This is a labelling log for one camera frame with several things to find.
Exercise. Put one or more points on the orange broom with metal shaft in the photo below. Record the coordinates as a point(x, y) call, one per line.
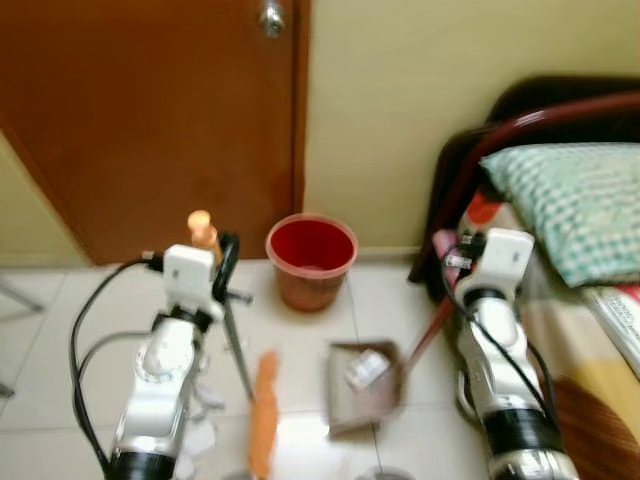
point(264, 415)

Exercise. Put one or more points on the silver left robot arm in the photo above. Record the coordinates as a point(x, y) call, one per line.
point(160, 385)

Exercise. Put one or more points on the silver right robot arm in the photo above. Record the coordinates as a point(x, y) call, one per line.
point(505, 380)

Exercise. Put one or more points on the red plastic bucket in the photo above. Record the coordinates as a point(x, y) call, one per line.
point(311, 270)

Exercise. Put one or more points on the white paper scrap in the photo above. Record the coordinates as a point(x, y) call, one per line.
point(201, 438)
point(210, 395)

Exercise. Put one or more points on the green checkered pillow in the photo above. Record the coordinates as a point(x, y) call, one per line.
point(575, 205)

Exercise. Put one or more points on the brown wooden door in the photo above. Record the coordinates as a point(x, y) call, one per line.
point(150, 120)

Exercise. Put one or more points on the white crumpled paper in dustpan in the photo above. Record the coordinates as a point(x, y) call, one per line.
point(366, 370)

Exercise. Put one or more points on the red and white book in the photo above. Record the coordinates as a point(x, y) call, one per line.
point(618, 315)

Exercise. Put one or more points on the grey metal chair leg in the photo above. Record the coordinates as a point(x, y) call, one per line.
point(20, 295)

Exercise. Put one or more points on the silver round door knob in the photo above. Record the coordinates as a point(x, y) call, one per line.
point(272, 18)

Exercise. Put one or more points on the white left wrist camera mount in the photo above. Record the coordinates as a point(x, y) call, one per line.
point(190, 275)

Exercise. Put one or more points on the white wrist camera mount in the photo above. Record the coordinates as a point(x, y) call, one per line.
point(190, 275)
point(506, 255)

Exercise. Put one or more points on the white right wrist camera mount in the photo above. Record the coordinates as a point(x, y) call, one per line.
point(506, 255)

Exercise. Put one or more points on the dark red bed frame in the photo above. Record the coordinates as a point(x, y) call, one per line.
point(540, 115)

